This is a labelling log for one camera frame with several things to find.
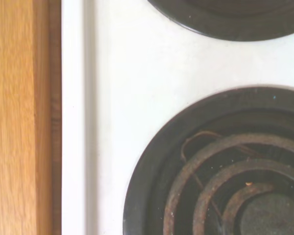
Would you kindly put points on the white electric stove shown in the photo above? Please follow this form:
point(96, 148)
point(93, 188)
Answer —
point(137, 73)

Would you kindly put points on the small coil burner rusty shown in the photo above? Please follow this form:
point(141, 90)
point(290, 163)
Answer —
point(186, 176)

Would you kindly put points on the small coil burner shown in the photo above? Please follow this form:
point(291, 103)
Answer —
point(223, 24)

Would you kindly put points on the wooden kitchen countertop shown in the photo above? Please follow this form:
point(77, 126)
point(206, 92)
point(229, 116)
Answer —
point(17, 110)

